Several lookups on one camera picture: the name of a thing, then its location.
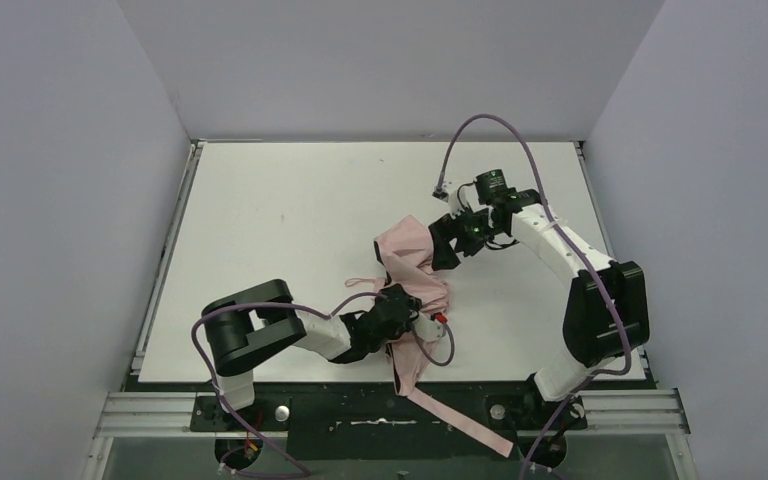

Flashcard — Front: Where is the pink and black umbrella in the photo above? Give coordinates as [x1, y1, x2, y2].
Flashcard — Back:
[344, 215, 514, 458]

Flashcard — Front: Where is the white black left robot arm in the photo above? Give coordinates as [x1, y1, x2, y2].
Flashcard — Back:
[191, 279, 421, 412]

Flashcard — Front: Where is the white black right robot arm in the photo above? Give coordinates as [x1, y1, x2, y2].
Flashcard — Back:
[428, 169, 651, 402]

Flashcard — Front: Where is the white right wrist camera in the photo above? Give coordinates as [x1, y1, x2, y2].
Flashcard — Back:
[432, 183, 472, 217]

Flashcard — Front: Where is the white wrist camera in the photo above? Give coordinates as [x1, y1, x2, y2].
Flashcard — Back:
[432, 183, 472, 217]
[412, 313, 446, 342]

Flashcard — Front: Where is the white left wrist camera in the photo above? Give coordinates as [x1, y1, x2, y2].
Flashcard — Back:
[412, 313, 446, 342]

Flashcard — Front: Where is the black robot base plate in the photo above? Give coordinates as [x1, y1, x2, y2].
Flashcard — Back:
[189, 381, 588, 471]

